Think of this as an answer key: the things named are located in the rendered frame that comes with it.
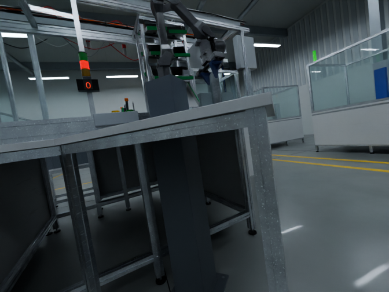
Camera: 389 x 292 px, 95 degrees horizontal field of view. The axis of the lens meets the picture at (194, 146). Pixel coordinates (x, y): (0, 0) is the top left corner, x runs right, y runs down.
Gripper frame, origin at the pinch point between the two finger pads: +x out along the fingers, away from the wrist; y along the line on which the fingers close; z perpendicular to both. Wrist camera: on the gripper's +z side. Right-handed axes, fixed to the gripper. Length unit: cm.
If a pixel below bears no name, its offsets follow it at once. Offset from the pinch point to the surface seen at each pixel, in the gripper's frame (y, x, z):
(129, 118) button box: 25.6, 11.7, -37.8
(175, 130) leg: -18.6, 30.2, -32.3
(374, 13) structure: 96, -293, 723
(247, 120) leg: -36, 33, -20
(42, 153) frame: 29, 24, -75
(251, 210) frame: 38, 83, 39
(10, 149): 26, 21, -84
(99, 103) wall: 1055, -412, -26
